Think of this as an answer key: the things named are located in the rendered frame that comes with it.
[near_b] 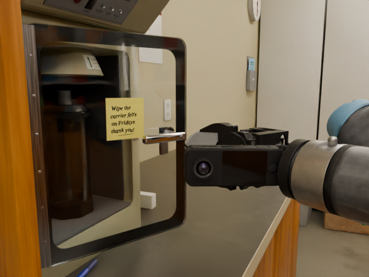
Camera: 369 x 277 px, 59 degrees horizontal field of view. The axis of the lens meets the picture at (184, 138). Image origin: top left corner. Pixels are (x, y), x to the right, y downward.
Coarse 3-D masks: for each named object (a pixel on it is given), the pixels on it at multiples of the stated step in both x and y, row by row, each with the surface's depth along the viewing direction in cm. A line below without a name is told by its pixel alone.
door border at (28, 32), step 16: (32, 32) 49; (32, 48) 49; (32, 64) 50; (32, 80) 50; (32, 96) 50; (32, 112) 50; (32, 128) 51; (32, 144) 51; (48, 224) 54; (48, 240) 55; (48, 256) 55
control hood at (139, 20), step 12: (24, 0) 46; (36, 0) 48; (144, 0) 64; (156, 0) 67; (168, 0) 70; (48, 12) 51; (60, 12) 52; (72, 12) 54; (132, 12) 65; (144, 12) 68; (156, 12) 71; (96, 24) 62; (108, 24) 63; (132, 24) 68; (144, 24) 71
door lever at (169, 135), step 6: (168, 132) 65; (174, 132) 62; (180, 132) 62; (144, 138) 58; (150, 138) 58; (156, 138) 59; (162, 138) 59; (168, 138) 60; (174, 138) 61; (180, 138) 62
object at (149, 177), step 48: (48, 48) 51; (96, 48) 55; (144, 48) 60; (48, 96) 52; (96, 96) 56; (144, 96) 62; (48, 144) 53; (96, 144) 57; (144, 144) 63; (48, 192) 54; (96, 192) 59; (144, 192) 65; (96, 240) 60
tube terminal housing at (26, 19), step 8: (24, 16) 50; (32, 16) 51; (40, 16) 52; (48, 16) 54; (56, 24) 55; (64, 24) 57; (72, 24) 58; (80, 24) 60; (88, 24) 62; (88, 256) 67; (64, 264) 61; (72, 264) 63; (80, 264) 65; (48, 272) 58; (56, 272) 59; (64, 272) 61
